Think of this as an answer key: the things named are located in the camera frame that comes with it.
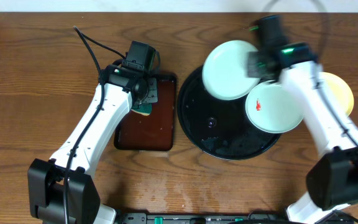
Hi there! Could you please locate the green scouring sponge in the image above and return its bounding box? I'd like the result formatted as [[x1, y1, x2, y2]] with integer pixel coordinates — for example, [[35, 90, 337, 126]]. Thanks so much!
[[131, 103, 152, 116]]

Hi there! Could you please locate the light green plate front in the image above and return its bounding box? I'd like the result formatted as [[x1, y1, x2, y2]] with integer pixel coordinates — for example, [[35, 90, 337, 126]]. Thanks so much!
[[202, 40, 260, 101]]

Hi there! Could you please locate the light green plate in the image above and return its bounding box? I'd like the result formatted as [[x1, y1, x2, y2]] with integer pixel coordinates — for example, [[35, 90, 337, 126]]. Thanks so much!
[[245, 82, 303, 134], [202, 40, 260, 101]]

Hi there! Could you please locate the yellow plate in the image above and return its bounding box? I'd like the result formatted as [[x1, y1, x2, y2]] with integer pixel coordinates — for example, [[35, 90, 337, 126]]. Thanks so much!
[[320, 72, 354, 116]]

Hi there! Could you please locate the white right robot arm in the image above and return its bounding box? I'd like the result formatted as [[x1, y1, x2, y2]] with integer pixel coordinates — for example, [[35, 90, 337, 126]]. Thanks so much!
[[247, 43, 358, 223]]

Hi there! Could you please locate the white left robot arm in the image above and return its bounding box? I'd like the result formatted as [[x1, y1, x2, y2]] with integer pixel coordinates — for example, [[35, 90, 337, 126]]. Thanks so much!
[[27, 65, 159, 223]]

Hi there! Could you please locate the black rectangular water tray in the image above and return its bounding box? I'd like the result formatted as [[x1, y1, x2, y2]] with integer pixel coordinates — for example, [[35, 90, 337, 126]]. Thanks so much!
[[114, 72, 177, 151]]

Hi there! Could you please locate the round black serving tray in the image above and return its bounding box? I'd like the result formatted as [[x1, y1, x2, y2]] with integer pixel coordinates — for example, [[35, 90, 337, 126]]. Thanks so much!
[[177, 66, 281, 160]]

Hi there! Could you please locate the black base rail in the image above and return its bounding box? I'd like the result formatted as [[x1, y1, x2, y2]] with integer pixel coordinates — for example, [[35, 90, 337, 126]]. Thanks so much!
[[114, 212, 292, 224]]

